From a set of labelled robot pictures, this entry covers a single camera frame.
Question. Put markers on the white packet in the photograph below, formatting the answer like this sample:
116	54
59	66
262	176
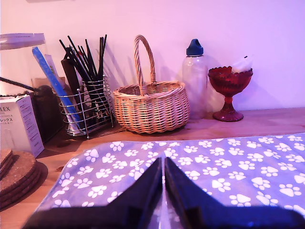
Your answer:
241	64

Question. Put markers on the blue paper sleeve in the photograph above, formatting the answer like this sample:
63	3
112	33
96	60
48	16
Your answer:
47	71

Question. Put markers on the paw print cloth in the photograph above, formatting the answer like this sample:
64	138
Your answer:
238	167

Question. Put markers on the clear bottle blue cap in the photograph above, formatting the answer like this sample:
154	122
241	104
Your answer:
194	83

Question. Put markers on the red glass goblet bowl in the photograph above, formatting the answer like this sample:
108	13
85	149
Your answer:
228	83

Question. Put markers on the white printed carton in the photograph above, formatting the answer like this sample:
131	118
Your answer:
14	133

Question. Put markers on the dark wooden utensil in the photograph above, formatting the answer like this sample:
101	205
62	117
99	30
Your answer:
71	76

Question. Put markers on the clear jar with lid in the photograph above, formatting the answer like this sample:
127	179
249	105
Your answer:
21	39

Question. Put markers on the round cork coaster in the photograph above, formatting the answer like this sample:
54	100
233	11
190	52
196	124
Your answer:
4	156
19	169

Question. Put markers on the black chopstick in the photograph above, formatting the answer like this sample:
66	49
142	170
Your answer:
103	55
71	55
90	56
76	47

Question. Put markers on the white paper sleeve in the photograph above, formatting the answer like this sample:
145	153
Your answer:
51	66

